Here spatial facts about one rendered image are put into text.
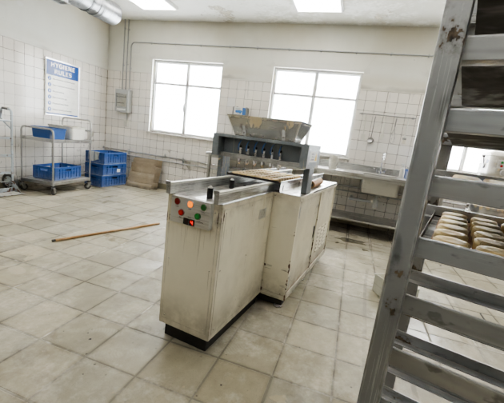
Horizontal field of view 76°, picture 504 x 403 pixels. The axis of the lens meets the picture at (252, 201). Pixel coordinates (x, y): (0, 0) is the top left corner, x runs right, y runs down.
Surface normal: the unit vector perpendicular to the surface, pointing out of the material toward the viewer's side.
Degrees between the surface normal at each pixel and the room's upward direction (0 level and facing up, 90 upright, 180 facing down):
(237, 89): 90
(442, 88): 90
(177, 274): 90
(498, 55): 90
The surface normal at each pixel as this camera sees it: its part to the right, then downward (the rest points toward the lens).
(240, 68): -0.30, 0.15
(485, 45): -0.54, 0.10
